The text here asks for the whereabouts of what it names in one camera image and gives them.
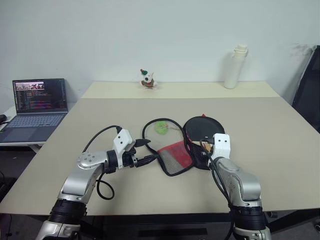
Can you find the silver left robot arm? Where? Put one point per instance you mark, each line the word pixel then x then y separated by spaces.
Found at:
pixel 87 160

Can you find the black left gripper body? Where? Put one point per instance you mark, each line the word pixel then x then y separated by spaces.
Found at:
pixel 130 158

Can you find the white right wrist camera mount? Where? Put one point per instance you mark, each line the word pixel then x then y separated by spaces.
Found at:
pixel 221 146

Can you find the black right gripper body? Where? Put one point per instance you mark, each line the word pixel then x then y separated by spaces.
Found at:
pixel 211 150

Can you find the black red mesh paddle case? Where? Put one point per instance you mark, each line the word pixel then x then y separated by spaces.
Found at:
pixel 175 152

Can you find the black table frame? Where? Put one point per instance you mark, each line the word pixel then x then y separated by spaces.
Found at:
pixel 150 225

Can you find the black office chair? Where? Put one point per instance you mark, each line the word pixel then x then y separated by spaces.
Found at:
pixel 310 95

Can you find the open grey laptop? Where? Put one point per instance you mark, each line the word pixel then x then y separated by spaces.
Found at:
pixel 37 122

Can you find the black table tennis paddle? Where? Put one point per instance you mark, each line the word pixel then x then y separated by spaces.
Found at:
pixel 202 127

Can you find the black device beside laptop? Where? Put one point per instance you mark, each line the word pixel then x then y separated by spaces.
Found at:
pixel 2 119

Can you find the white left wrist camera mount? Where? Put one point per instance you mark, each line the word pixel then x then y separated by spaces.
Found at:
pixel 122 142

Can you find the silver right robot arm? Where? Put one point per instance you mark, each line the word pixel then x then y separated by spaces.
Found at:
pixel 245 182

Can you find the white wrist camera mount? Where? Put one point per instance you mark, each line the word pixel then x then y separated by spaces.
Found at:
pixel 122 142
pixel 221 146

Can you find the black caster wheel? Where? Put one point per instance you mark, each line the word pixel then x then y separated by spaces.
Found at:
pixel 272 214

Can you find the white water bottle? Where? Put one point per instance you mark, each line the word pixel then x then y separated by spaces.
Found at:
pixel 233 67

